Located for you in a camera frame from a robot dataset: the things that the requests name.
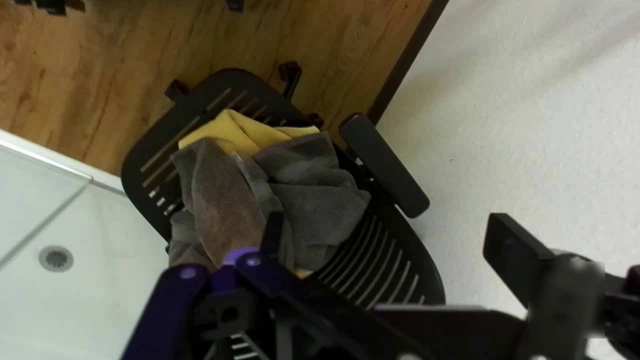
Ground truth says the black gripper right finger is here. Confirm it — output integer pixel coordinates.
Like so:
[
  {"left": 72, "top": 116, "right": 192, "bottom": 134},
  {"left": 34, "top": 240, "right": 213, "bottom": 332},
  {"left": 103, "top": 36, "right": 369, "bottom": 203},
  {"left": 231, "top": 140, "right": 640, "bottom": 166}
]
[{"left": 482, "top": 213, "right": 640, "bottom": 360}]

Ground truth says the round metal shower drain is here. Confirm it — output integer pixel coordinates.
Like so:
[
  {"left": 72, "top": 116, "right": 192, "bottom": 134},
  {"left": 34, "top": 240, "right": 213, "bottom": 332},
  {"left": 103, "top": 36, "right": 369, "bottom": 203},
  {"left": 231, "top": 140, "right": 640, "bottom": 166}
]
[{"left": 35, "top": 244, "right": 75, "bottom": 274}]

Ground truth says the fixed glass shower panel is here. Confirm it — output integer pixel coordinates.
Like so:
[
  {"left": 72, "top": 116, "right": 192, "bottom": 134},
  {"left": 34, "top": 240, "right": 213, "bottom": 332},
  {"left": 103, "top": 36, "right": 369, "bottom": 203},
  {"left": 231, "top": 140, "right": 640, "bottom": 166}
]
[{"left": 0, "top": 142, "right": 96, "bottom": 268}]

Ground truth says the yellow towel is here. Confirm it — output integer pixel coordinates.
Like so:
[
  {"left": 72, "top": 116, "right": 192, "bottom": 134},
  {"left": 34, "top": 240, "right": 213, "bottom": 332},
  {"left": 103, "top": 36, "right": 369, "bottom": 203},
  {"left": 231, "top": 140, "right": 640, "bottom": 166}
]
[{"left": 176, "top": 109, "right": 323, "bottom": 162}]

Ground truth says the grey brown fleece towel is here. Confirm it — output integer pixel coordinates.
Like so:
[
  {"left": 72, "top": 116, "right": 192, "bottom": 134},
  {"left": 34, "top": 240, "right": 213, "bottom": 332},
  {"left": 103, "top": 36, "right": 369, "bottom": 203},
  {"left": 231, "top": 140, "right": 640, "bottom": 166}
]
[{"left": 166, "top": 133, "right": 371, "bottom": 277}]

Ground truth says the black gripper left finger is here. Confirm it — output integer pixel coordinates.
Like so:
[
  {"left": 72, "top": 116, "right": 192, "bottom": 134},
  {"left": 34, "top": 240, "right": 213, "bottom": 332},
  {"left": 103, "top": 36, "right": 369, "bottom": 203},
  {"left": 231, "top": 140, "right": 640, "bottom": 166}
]
[{"left": 122, "top": 210, "right": 376, "bottom": 360}]

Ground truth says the white shower threshold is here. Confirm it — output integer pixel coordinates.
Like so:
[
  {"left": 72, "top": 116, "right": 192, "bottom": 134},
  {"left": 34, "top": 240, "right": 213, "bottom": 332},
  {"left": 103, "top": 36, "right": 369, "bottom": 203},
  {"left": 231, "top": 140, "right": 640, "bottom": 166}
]
[{"left": 0, "top": 129, "right": 130, "bottom": 197}]

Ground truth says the black mesh office chair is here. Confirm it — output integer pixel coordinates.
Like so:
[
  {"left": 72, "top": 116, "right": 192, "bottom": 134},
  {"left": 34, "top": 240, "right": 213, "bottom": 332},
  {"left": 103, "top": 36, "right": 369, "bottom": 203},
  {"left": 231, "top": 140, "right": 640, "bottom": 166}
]
[{"left": 117, "top": 61, "right": 448, "bottom": 313}]

